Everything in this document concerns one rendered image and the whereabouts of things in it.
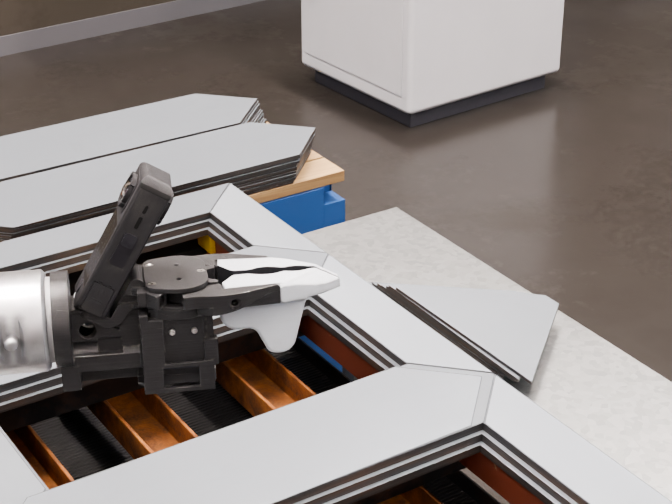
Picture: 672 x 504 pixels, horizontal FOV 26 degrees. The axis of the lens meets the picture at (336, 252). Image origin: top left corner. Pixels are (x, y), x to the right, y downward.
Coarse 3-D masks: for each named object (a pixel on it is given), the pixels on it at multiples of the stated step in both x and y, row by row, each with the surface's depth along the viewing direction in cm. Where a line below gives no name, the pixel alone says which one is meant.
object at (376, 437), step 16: (304, 400) 203; (320, 400) 203; (336, 400) 203; (352, 400) 203; (320, 416) 200; (336, 416) 200; (352, 416) 200; (368, 416) 200; (384, 416) 200; (336, 432) 196; (352, 432) 196; (368, 432) 196; (384, 432) 196; (400, 432) 196; (368, 448) 193; (384, 448) 193; (400, 448) 193
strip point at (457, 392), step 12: (408, 372) 210; (420, 372) 210; (432, 372) 210; (444, 372) 210; (420, 384) 207; (432, 384) 207; (444, 384) 207; (456, 384) 207; (468, 384) 207; (480, 384) 207; (432, 396) 204; (444, 396) 204; (456, 396) 204; (468, 396) 204; (456, 408) 201; (468, 408) 201; (468, 420) 199
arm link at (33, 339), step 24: (0, 288) 104; (24, 288) 104; (48, 288) 105; (0, 312) 103; (24, 312) 103; (48, 312) 104; (0, 336) 103; (24, 336) 103; (48, 336) 104; (0, 360) 103; (24, 360) 104; (48, 360) 105
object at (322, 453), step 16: (256, 416) 200; (272, 416) 200; (288, 416) 200; (304, 416) 200; (272, 432) 196; (288, 432) 196; (304, 432) 196; (320, 432) 196; (288, 448) 193; (304, 448) 193; (320, 448) 193; (336, 448) 193; (352, 448) 193; (304, 464) 190; (320, 464) 190; (336, 464) 190; (352, 464) 190; (368, 464) 190; (320, 480) 187
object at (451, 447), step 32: (192, 224) 255; (224, 224) 253; (64, 256) 244; (320, 320) 228; (384, 352) 217; (32, 384) 209; (480, 416) 200; (416, 448) 193; (448, 448) 196; (480, 448) 198; (512, 448) 194; (352, 480) 189; (384, 480) 191; (544, 480) 189
